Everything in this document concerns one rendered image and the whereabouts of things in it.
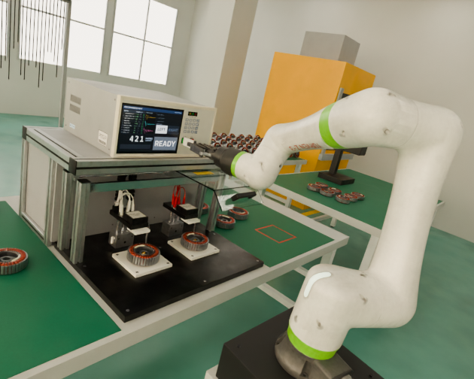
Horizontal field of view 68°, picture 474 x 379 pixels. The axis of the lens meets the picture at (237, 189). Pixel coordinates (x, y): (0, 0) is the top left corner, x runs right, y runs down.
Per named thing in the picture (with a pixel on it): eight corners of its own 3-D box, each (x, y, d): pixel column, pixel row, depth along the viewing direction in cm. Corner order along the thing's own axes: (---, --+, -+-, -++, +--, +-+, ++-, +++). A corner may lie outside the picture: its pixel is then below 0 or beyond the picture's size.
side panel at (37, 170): (55, 245, 126) (62, 159, 117) (46, 247, 124) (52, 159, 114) (26, 214, 142) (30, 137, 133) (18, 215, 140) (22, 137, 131)
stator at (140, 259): (165, 262, 124) (166, 253, 123) (138, 270, 116) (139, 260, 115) (147, 248, 131) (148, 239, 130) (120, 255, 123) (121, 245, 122)
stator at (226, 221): (232, 231, 170) (233, 225, 169) (210, 225, 172) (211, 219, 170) (235, 223, 181) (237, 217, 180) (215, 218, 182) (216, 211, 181)
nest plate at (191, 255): (219, 252, 143) (219, 250, 143) (191, 260, 132) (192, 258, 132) (195, 236, 152) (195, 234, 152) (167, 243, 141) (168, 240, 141)
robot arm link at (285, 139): (309, 131, 83) (341, 159, 86) (333, 93, 85) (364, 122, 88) (252, 146, 117) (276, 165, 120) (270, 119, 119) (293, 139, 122)
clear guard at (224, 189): (262, 204, 140) (266, 189, 138) (222, 211, 122) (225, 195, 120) (208, 177, 159) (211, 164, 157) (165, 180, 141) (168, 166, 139)
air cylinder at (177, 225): (181, 233, 152) (183, 222, 150) (168, 237, 146) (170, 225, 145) (174, 228, 155) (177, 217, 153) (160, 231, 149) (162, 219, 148)
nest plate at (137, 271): (171, 266, 125) (172, 263, 125) (135, 277, 114) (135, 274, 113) (147, 247, 134) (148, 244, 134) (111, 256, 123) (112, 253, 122)
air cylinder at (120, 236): (132, 244, 134) (135, 231, 132) (115, 248, 128) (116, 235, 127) (126, 238, 137) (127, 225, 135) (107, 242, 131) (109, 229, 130)
